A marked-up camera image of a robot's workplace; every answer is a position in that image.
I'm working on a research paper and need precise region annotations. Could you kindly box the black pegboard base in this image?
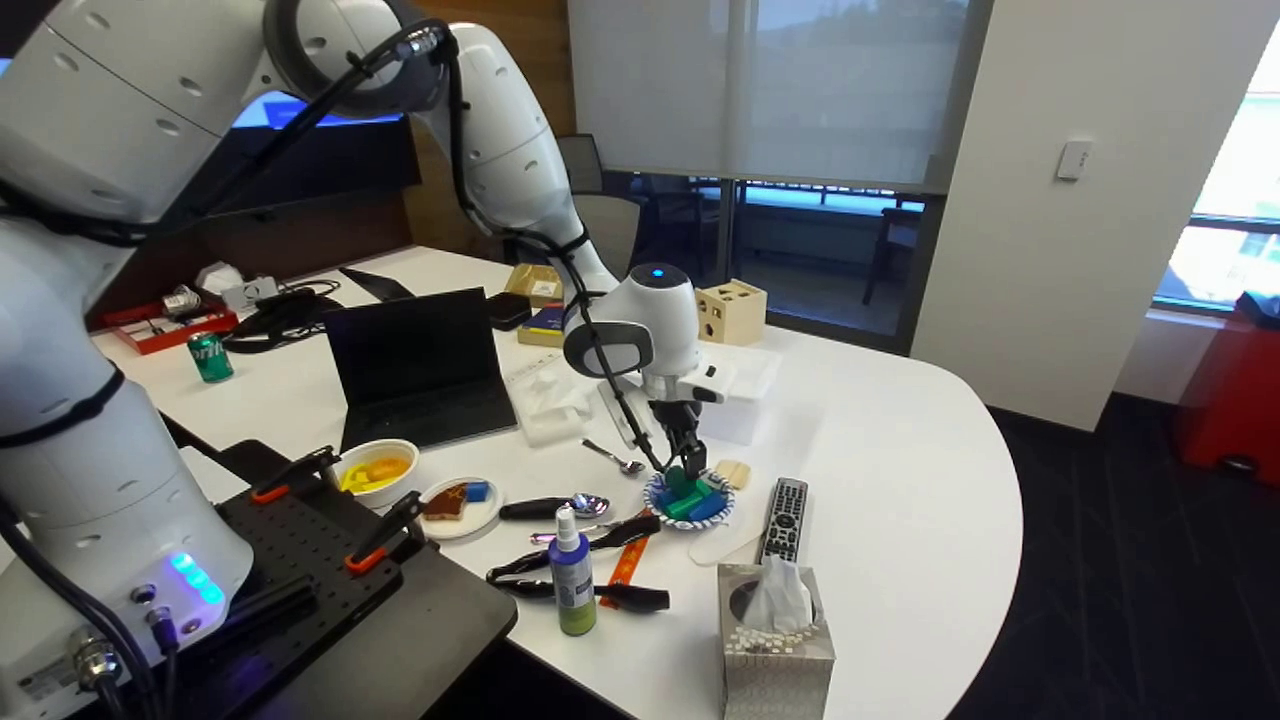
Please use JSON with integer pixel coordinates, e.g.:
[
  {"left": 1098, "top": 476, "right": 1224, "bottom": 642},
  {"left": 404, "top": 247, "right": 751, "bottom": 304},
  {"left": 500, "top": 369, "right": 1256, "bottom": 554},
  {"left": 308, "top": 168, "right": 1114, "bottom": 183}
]
[{"left": 212, "top": 482, "right": 446, "bottom": 658}]

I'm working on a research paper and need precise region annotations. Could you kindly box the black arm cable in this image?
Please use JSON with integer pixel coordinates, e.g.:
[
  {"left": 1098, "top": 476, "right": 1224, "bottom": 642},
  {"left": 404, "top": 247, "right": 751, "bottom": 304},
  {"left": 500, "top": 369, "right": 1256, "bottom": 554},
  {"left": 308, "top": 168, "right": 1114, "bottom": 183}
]
[{"left": 122, "top": 15, "right": 674, "bottom": 482}]

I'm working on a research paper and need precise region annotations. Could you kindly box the blue spray bottle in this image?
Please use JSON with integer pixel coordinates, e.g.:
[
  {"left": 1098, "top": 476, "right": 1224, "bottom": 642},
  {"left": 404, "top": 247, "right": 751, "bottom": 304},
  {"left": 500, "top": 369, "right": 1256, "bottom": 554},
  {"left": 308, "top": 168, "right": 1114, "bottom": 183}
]
[{"left": 544, "top": 502, "right": 604, "bottom": 642}]

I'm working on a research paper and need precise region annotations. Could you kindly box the grey tissue box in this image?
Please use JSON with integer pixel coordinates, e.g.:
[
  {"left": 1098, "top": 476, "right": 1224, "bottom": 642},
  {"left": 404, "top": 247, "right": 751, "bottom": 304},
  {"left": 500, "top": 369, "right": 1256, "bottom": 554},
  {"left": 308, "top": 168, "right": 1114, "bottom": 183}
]
[{"left": 712, "top": 554, "right": 839, "bottom": 720}]

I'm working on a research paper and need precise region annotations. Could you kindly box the black laptop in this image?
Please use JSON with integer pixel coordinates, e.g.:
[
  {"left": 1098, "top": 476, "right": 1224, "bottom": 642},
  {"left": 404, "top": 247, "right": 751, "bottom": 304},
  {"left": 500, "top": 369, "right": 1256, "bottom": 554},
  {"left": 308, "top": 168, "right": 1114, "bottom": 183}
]
[{"left": 319, "top": 285, "right": 524, "bottom": 452}]

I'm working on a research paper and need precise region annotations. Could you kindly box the grey remote control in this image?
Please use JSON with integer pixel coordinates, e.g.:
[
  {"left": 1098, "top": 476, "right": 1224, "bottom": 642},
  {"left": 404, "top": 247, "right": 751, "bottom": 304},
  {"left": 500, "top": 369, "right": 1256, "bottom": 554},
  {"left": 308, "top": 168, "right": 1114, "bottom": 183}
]
[{"left": 751, "top": 471, "right": 817, "bottom": 569}]

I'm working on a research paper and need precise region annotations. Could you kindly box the grey office chair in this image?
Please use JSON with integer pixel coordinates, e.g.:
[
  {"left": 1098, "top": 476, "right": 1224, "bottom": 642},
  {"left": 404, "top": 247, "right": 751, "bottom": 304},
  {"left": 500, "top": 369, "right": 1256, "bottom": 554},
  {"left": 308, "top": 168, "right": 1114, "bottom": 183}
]
[{"left": 555, "top": 127, "right": 648, "bottom": 282}]

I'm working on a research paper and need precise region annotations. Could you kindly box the brown block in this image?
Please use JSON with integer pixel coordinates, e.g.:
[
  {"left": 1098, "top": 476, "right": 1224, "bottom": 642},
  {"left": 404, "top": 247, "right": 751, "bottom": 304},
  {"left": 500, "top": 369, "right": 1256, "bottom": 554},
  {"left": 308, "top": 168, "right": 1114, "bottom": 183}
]
[{"left": 422, "top": 484, "right": 471, "bottom": 526}]

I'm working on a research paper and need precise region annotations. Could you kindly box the green can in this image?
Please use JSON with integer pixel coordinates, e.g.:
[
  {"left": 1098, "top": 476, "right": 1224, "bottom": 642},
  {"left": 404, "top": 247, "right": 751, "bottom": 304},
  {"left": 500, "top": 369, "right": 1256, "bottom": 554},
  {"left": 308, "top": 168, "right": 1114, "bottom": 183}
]
[{"left": 185, "top": 329, "right": 241, "bottom": 388}]

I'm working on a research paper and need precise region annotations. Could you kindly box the white plate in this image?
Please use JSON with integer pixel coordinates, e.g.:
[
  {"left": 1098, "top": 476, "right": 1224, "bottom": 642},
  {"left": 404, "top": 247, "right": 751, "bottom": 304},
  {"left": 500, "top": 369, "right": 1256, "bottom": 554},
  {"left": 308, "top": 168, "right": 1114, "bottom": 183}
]
[{"left": 416, "top": 471, "right": 509, "bottom": 543}]

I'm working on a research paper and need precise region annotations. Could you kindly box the small wooden piece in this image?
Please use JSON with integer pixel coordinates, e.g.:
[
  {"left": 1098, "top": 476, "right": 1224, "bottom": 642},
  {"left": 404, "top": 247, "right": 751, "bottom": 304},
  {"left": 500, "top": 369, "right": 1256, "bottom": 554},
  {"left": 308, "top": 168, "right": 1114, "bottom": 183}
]
[{"left": 708, "top": 457, "right": 755, "bottom": 495}]

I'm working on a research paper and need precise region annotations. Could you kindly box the orange black clamp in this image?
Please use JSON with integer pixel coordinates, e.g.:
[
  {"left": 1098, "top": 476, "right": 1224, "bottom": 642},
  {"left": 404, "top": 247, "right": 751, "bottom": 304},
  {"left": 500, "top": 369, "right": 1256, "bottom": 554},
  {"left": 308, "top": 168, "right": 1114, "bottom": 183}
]
[
  {"left": 248, "top": 444, "right": 339, "bottom": 513},
  {"left": 339, "top": 490, "right": 427, "bottom": 580}
]

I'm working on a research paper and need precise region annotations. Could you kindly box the red bin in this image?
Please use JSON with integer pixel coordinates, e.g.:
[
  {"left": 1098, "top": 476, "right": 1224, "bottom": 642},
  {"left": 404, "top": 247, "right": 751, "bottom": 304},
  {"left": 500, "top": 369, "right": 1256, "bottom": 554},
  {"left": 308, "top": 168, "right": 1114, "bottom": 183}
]
[{"left": 1174, "top": 294, "right": 1280, "bottom": 494}]

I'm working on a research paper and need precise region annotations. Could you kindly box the white light switch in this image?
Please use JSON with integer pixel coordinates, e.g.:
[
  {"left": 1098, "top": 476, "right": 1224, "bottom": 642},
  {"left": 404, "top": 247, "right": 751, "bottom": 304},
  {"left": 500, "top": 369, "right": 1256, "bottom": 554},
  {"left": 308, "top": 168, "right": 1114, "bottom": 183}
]
[{"left": 1048, "top": 134, "right": 1098, "bottom": 187}]

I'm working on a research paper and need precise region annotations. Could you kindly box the silver spoon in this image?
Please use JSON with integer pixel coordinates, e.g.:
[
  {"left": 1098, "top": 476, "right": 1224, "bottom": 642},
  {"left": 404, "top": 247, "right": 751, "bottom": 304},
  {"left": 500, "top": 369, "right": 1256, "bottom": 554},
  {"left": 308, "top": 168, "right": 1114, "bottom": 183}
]
[{"left": 580, "top": 436, "right": 648, "bottom": 484}]

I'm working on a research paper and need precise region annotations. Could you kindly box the red tray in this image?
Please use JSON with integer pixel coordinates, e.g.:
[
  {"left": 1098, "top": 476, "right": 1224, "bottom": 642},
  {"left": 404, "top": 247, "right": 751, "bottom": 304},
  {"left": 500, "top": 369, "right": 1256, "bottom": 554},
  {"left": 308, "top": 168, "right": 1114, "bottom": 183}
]
[{"left": 95, "top": 304, "right": 244, "bottom": 361}]

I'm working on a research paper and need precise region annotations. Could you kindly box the white bowl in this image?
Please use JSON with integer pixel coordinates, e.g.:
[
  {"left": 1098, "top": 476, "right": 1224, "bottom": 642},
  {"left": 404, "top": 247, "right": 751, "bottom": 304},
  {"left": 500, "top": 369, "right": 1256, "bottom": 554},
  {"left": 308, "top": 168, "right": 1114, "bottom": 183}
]
[{"left": 329, "top": 431, "right": 422, "bottom": 502}]

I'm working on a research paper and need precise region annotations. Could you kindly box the wooden cube box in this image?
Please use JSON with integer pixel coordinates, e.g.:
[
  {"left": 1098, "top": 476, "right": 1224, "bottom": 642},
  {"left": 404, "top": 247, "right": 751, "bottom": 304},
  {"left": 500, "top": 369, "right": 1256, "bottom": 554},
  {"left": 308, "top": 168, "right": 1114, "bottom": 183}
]
[{"left": 691, "top": 278, "right": 772, "bottom": 348}]

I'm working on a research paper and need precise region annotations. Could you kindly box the black handled utensil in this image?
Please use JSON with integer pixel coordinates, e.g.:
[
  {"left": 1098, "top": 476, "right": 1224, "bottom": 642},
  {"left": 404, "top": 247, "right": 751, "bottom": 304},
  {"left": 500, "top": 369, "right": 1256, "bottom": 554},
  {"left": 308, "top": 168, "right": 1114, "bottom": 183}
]
[{"left": 497, "top": 490, "right": 615, "bottom": 528}]

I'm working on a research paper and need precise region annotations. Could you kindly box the black coiled cable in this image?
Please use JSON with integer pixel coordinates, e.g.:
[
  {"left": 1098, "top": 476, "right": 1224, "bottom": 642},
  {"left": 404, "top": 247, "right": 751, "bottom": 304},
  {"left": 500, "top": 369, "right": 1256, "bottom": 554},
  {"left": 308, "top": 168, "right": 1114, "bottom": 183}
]
[{"left": 215, "top": 282, "right": 347, "bottom": 356}]

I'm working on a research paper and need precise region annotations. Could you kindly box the blue patterned bowl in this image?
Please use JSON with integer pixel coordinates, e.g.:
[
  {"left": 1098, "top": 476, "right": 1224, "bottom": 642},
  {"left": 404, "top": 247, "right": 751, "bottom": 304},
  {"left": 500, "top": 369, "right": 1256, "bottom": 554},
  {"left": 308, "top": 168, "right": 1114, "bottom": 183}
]
[{"left": 645, "top": 463, "right": 739, "bottom": 539}]

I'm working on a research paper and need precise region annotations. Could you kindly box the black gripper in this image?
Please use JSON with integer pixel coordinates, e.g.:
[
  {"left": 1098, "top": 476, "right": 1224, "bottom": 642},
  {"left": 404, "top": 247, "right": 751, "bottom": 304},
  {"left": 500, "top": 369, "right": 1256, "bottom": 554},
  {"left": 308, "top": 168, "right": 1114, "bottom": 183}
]
[{"left": 648, "top": 388, "right": 712, "bottom": 490}]

